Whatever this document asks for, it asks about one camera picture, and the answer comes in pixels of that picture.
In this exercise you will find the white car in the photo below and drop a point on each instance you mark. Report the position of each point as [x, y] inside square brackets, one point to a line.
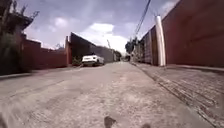
[92, 60]

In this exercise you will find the distant dark tree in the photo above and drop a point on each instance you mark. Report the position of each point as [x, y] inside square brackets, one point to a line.
[129, 46]

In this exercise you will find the grey paved road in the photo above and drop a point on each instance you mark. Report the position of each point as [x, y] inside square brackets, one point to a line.
[96, 93]

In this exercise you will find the dark gabled building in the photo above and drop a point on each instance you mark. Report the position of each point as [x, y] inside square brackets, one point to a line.
[80, 45]

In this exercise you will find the white pillar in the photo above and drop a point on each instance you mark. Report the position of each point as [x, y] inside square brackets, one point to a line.
[160, 43]

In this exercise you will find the robot's own part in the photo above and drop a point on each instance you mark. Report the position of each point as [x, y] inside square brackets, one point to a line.
[108, 122]

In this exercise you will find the grey concrete kerb strip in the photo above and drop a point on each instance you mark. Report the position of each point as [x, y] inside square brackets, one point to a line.
[33, 72]

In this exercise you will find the grey paved sidewalk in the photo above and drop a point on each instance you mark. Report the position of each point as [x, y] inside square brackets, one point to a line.
[200, 85]

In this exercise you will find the low red wall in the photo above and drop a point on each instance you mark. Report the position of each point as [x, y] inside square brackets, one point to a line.
[43, 56]

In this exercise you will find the red brick wall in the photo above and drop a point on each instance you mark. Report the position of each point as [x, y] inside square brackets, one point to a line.
[196, 33]

